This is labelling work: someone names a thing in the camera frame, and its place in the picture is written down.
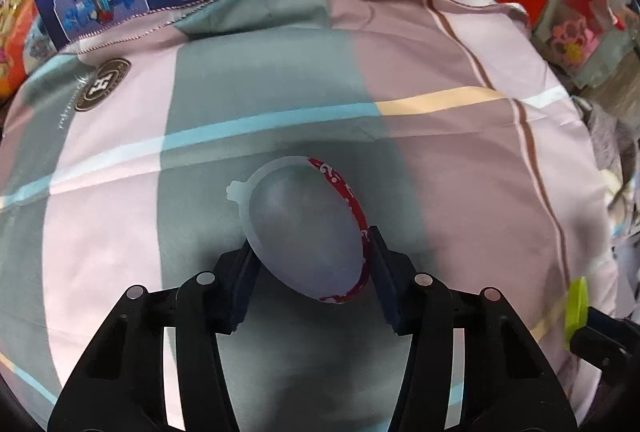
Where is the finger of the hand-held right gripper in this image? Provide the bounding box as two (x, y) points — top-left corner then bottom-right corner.
(569, 306), (640, 393)

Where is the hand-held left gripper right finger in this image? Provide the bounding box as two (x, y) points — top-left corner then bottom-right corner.
(366, 226), (579, 432)

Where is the grey printed blanket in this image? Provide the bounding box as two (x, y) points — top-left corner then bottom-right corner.
(574, 96), (640, 264)

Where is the clear egg shell red rim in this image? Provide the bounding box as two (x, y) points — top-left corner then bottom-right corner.
(226, 155), (373, 306)

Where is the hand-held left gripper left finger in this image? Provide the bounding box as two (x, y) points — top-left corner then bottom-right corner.
(47, 242), (262, 432)

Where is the yellow-green plastic piece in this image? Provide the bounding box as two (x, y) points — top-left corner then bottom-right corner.
(563, 276), (590, 346)

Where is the clear bag of toys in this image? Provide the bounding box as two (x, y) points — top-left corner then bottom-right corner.
(534, 0), (632, 89)

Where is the colourful cartoon toy box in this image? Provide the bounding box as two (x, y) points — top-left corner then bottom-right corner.
(0, 0), (52, 99)

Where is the pink grey checked bedsheet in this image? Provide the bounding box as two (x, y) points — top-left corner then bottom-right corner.
(0, 0), (622, 432)

